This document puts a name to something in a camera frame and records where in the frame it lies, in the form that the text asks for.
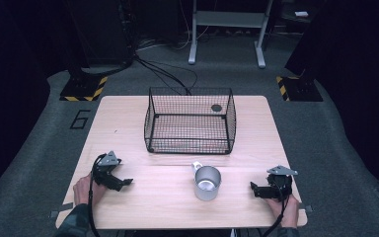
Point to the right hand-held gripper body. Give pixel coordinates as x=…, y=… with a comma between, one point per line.
x=280, y=186

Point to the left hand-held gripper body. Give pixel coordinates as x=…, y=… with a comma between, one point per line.
x=104, y=169

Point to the person's right hand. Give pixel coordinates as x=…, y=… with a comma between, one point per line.
x=289, y=210

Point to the person's left hand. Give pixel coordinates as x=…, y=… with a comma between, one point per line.
x=83, y=191

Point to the grey tape strip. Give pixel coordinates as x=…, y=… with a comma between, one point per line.
x=308, y=208
x=64, y=208

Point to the silver metal cup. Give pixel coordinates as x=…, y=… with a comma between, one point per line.
x=207, y=192

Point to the black hazard-striped stand base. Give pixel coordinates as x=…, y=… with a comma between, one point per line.
x=82, y=89
x=301, y=90

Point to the dark round table grommet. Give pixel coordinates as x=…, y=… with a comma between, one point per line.
x=216, y=108

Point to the black cabinet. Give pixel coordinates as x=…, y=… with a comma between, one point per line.
x=102, y=33

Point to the small white box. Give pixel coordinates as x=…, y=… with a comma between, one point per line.
x=301, y=14

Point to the grey metal desk frame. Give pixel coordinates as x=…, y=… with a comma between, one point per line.
x=227, y=19

